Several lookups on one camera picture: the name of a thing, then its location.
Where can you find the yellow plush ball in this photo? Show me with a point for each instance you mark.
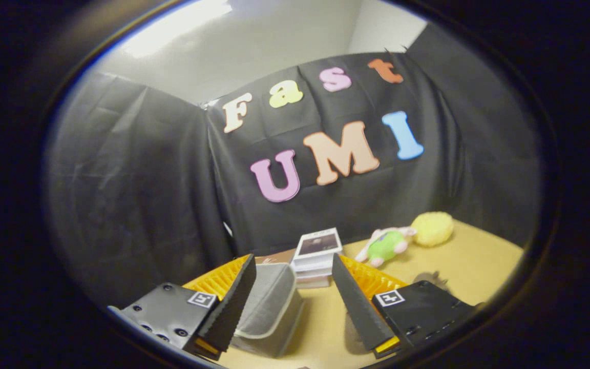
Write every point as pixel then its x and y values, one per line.
pixel 432 229

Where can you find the brown flat book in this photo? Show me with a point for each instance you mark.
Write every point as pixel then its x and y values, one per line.
pixel 279 256

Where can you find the brown fuzzy shoe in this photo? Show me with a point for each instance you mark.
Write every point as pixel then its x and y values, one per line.
pixel 430 280

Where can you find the green and pink plush toy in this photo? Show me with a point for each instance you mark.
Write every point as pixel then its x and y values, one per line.
pixel 384 246

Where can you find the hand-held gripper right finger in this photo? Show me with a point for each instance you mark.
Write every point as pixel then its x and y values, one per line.
pixel 359 307

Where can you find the grey fabric storage box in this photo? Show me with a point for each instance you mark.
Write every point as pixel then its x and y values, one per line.
pixel 269 302

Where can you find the stack of white books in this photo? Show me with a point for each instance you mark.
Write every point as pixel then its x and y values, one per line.
pixel 315 256

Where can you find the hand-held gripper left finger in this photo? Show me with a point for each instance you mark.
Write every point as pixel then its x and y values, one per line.
pixel 233 302

